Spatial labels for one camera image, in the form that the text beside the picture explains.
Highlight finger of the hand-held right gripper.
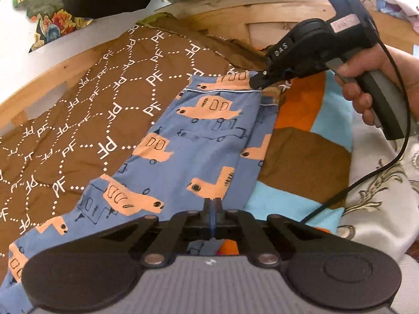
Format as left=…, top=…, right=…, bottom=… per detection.
left=250, top=70, right=296, bottom=90

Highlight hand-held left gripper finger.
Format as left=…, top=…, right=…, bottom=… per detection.
left=92, top=199, right=213, bottom=268
left=214, top=199, right=328, bottom=267

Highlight blue pants with orange cars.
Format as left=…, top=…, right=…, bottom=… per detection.
left=0, top=70, right=283, bottom=290

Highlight person's right hand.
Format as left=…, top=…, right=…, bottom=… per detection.
left=334, top=43, right=419, bottom=126

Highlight white floral cloth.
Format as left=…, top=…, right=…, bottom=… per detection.
left=337, top=118, right=419, bottom=269

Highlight brown printed patchwork blanket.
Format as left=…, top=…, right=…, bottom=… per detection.
left=0, top=12, right=356, bottom=269

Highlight colourful floral cloth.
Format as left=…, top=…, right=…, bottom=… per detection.
left=12, top=0, right=95, bottom=53

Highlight wooden bed frame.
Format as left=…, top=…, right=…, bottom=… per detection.
left=0, top=0, right=419, bottom=134

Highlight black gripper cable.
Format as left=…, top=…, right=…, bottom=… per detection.
left=300, top=0, right=412, bottom=225

